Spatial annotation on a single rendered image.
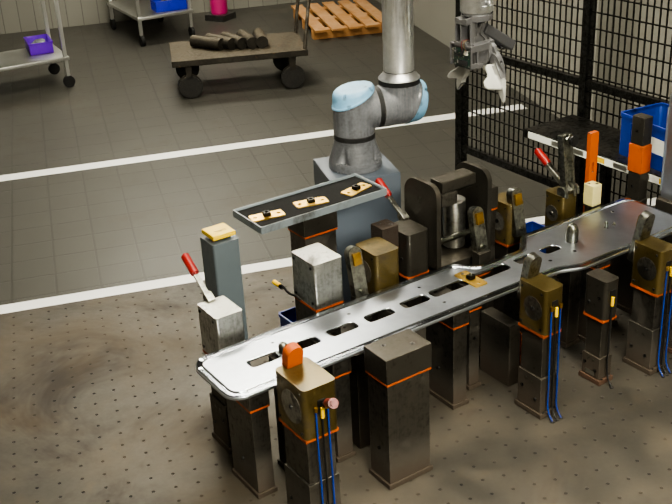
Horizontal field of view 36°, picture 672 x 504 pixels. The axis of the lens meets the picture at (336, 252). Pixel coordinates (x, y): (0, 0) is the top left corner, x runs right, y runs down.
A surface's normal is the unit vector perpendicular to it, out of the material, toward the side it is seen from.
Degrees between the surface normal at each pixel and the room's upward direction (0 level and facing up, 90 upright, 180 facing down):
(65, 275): 0
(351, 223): 90
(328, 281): 90
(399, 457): 90
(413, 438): 90
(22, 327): 0
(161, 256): 0
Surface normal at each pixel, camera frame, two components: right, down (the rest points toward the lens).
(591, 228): -0.05, -0.90
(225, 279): 0.56, 0.33
